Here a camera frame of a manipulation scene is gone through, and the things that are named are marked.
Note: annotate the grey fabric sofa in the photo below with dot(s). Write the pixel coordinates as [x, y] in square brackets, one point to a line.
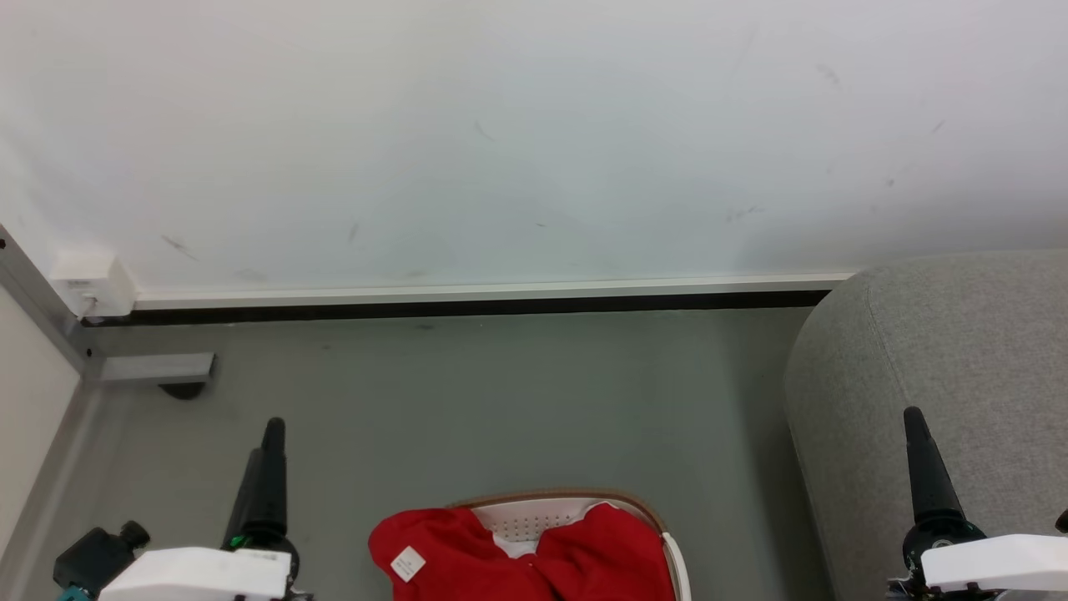
[959, 359]

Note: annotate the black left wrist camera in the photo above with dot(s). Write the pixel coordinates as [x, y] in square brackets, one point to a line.
[96, 558]

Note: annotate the white and black skirting board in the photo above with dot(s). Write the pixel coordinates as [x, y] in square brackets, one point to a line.
[467, 299]

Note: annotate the grey metal frame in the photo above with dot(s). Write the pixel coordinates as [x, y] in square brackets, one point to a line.
[154, 367]

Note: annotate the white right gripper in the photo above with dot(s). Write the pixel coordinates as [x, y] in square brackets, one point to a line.
[997, 561]

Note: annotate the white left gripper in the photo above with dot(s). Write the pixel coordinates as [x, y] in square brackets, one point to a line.
[196, 574]

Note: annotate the white laundry basket brown rim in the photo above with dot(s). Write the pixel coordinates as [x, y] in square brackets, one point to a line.
[534, 519]

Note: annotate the black round frame foot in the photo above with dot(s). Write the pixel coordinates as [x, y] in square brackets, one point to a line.
[182, 390]

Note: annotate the red jersey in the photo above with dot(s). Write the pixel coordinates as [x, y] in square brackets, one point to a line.
[509, 563]

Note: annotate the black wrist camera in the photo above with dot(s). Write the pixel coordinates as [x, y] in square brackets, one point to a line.
[96, 558]
[1063, 522]

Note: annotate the white wall socket box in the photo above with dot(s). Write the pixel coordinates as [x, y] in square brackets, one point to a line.
[93, 285]

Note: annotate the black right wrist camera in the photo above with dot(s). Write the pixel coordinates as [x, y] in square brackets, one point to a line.
[1063, 522]

